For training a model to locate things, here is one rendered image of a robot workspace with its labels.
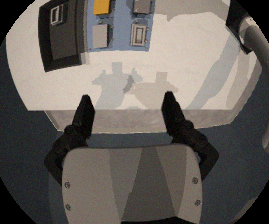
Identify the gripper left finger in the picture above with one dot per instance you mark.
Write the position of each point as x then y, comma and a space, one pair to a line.
74, 136

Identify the orange rectangular block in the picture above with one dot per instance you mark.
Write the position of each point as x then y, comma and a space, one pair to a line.
102, 7

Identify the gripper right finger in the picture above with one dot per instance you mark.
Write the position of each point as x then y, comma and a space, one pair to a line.
183, 132

